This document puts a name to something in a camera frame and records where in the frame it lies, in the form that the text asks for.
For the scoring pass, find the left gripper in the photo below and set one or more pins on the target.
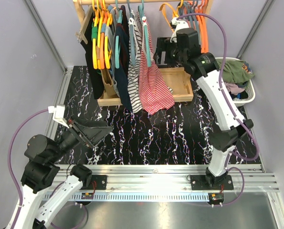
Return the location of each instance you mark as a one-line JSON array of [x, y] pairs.
[[90, 132]]

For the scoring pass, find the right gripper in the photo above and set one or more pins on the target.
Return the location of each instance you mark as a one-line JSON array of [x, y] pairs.
[[164, 45]]

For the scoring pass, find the black white striped tank top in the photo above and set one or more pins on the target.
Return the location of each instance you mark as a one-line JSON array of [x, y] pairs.
[[134, 71]]

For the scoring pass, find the red striped tank top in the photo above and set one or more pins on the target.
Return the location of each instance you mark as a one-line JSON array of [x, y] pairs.
[[154, 93]]

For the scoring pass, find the blue grey hanger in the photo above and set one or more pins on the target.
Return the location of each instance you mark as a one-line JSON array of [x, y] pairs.
[[131, 22]]

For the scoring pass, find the teal hanger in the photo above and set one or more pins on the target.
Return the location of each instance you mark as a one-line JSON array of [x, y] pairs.
[[145, 33]]

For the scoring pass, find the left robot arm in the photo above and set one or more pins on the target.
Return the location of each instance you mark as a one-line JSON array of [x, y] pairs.
[[41, 170]]

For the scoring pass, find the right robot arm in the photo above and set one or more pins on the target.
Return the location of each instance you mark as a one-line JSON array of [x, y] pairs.
[[203, 68]]

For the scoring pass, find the orange empty hanger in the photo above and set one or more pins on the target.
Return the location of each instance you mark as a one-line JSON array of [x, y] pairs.
[[200, 6]]

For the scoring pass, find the yellow hanger left group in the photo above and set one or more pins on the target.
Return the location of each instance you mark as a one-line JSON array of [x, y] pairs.
[[96, 33]]

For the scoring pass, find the wooden clothes rack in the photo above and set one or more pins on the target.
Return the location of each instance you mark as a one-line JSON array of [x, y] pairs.
[[177, 79]]

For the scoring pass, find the tan garment on rack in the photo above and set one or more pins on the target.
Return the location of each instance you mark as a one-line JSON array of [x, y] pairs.
[[109, 85]]

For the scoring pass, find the navy garment on rack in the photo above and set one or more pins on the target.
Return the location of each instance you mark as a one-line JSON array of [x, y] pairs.
[[122, 58]]

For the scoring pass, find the black garment on rack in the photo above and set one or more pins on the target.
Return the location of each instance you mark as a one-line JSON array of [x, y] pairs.
[[95, 75]]

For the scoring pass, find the olive green shirt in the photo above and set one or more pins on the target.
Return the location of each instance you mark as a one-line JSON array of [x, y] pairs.
[[238, 72]]

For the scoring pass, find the black marble mat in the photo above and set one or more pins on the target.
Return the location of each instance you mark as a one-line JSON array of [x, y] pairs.
[[179, 135]]

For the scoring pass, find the white laundry basket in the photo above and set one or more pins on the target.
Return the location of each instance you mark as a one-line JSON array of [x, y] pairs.
[[240, 93]]

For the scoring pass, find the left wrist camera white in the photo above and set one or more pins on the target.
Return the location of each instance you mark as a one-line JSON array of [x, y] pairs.
[[58, 114]]

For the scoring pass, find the aluminium rail base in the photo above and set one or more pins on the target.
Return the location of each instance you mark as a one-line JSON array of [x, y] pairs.
[[162, 183]]

